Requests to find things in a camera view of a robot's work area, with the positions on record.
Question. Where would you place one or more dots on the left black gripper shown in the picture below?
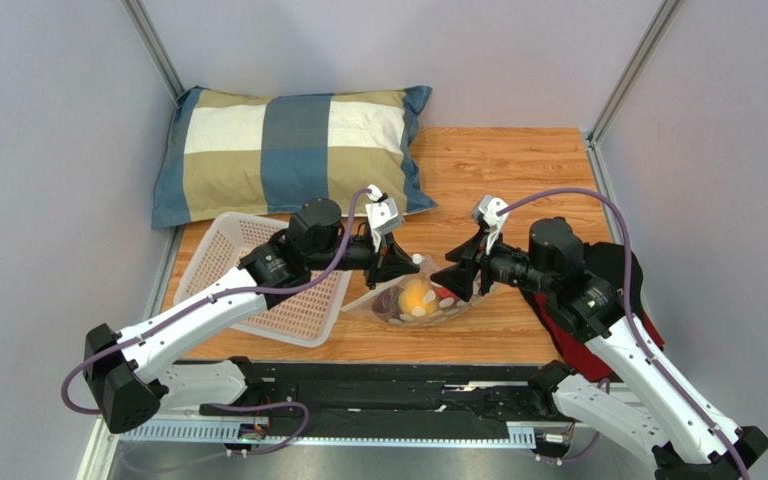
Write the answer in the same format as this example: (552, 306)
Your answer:
(391, 264)

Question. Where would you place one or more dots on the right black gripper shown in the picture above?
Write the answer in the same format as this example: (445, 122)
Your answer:
(483, 259)

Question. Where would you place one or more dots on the fake orange fruit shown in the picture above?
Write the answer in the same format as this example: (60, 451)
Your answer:
(418, 299)

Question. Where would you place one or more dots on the clear zip top bag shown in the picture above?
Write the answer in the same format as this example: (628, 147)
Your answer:
(448, 309)

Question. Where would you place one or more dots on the fake red strawberry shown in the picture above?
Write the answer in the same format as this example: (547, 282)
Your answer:
(444, 293)

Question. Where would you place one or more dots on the fake purple plum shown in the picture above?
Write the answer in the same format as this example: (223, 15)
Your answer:
(386, 304)

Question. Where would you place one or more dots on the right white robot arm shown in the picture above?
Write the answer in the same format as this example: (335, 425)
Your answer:
(677, 432)

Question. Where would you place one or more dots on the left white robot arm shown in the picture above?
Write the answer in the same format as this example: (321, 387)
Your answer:
(128, 376)

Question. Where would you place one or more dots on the white perforated plastic basket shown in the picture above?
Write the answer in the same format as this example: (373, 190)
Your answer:
(304, 319)

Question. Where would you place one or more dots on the black embroidered cap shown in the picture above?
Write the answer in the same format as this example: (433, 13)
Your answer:
(607, 261)

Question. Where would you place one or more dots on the blue beige checked pillow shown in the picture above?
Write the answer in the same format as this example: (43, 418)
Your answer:
(270, 154)

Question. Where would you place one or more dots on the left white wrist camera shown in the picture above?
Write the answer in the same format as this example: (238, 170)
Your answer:
(383, 215)

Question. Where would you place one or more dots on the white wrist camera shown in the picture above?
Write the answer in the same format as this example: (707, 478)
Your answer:
(488, 214)
(383, 215)

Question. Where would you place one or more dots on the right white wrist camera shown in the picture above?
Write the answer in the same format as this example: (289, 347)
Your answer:
(488, 214)

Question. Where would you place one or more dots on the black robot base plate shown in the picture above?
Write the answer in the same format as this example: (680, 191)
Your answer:
(391, 400)

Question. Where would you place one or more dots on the white slotted cable duct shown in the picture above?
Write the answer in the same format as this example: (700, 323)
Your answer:
(514, 436)

